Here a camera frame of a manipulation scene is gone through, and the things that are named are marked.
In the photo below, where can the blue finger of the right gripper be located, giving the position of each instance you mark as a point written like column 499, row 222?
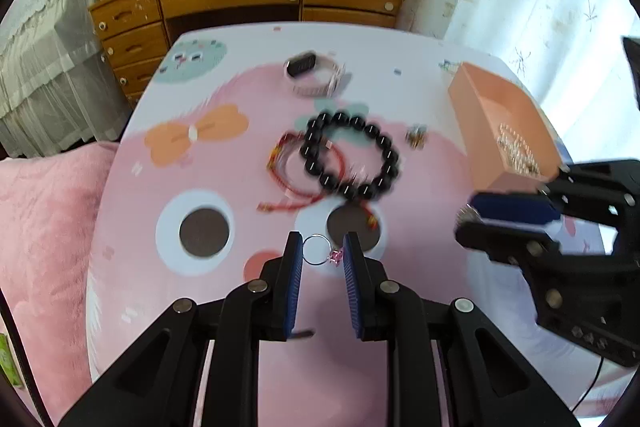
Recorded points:
column 505, row 245
column 533, row 209

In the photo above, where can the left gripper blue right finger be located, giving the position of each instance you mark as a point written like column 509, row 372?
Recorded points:
column 359, row 287

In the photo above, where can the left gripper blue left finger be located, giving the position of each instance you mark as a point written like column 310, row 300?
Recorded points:
column 287, row 285

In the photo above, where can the pink plastic tray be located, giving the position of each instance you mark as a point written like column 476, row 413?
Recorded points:
column 508, row 142

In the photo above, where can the pink smartwatch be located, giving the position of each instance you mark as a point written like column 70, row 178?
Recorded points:
column 313, row 75

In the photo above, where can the gold flower brooch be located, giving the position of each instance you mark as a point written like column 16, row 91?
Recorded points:
column 416, row 136

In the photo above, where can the cartoon printed table mat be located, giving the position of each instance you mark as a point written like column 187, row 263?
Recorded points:
column 189, row 210

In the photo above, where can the white floral curtain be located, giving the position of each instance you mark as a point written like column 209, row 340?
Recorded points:
column 569, row 55

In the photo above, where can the green packet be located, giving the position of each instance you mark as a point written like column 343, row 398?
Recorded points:
column 8, row 364

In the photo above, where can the white lace covered furniture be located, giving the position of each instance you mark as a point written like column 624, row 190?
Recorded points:
column 56, row 86

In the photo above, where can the wooden desk with drawers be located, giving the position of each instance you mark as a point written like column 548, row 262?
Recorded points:
column 240, row 1

